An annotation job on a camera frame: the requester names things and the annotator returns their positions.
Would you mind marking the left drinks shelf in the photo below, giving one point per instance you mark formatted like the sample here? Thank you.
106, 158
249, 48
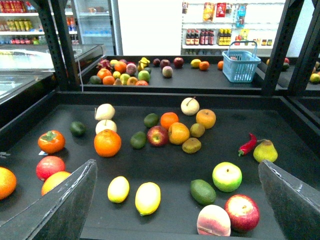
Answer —
20, 24

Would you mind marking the green apple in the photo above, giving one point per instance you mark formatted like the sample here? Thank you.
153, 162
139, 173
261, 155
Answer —
227, 177

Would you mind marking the red yellow apple centre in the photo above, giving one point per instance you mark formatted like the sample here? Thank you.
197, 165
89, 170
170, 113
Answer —
157, 136

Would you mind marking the far yellow lemon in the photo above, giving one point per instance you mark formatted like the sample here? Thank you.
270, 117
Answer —
195, 63

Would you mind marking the green lime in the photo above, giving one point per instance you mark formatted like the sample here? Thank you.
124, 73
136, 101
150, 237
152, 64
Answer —
202, 192
151, 120
138, 140

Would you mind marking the white pear upper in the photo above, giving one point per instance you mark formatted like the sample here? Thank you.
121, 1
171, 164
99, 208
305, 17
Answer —
104, 112

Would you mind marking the far orange tangerine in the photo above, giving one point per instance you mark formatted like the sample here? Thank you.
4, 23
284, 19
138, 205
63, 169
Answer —
204, 65

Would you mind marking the orange persimmon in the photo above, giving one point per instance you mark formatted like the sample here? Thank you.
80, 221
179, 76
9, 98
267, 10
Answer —
51, 142

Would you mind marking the yellow orange fruit centre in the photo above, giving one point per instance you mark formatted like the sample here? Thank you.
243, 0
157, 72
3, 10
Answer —
178, 133

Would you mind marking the white pear with stem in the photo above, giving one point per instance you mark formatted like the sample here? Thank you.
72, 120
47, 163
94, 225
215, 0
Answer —
190, 106

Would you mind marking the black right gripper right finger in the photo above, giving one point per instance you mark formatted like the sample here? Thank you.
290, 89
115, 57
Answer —
295, 204

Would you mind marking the brown kiwi lower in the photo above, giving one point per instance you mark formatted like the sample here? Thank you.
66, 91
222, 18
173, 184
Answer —
191, 146

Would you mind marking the green lime near front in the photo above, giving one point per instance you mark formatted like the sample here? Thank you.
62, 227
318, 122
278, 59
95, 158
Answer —
202, 192

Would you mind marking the pink peach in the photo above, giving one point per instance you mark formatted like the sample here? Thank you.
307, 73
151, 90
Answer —
213, 220
167, 71

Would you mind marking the blue plastic basket far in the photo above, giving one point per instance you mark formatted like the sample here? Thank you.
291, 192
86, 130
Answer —
239, 66

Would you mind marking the small yellow lemon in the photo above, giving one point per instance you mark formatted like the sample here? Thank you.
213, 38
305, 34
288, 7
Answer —
118, 189

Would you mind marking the red chili pepper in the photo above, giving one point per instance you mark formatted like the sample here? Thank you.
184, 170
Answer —
248, 146

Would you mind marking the dark green avocado left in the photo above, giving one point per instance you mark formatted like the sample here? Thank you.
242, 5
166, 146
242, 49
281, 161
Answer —
77, 128

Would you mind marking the green lime centre upper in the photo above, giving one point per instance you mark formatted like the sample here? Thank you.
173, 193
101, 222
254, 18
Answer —
151, 120

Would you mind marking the green lime centre lower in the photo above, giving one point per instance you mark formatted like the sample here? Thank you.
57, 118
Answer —
138, 140

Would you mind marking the far pink peach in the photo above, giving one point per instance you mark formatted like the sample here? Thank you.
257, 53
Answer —
167, 71

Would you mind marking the golden orange pear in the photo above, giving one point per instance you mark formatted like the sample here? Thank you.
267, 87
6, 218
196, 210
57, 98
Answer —
206, 117

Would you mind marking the white pear lower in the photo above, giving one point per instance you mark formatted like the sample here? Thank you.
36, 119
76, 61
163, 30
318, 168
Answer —
105, 124

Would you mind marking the orange fruit far left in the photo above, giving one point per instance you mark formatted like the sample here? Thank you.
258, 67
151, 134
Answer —
8, 182

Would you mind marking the large yellow lemon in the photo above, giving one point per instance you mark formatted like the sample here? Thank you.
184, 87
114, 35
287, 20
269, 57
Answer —
147, 198

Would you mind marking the red apple front left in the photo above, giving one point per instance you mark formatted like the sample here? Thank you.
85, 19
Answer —
48, 166

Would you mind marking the brown kiwi upper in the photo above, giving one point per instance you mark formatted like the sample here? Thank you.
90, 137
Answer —
197, 130

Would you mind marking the large orange with navel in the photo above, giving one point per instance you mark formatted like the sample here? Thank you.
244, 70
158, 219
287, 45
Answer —
107, 143

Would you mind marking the glass freezer chest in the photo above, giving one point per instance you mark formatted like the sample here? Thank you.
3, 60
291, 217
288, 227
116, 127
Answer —
23, 64

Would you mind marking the far pile of fruit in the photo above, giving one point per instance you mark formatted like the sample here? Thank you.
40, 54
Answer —
122, 73

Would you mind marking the red apple front right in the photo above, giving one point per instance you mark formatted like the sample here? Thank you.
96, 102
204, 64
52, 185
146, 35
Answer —
243, 212

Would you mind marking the white far product shelf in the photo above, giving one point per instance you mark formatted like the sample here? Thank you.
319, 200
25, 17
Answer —
209, 27

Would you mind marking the yellow green pear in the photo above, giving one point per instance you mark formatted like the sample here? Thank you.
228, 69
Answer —
265, 151

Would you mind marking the black shelf post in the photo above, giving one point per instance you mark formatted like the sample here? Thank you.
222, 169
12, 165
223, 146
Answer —
54, 23

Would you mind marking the small orange tangerine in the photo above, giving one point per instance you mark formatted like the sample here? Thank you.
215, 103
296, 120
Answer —
167, 119

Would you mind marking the yellow orange mango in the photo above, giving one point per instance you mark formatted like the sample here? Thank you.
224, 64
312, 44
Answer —
53, 181

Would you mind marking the brown kiwi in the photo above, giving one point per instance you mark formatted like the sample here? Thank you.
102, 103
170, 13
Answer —
191, 146
197, 130

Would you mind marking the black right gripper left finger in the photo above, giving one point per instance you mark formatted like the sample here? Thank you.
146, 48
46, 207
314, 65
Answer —
58, 215

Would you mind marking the dark red far apple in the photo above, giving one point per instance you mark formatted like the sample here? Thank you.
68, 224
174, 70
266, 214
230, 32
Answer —
178, 62

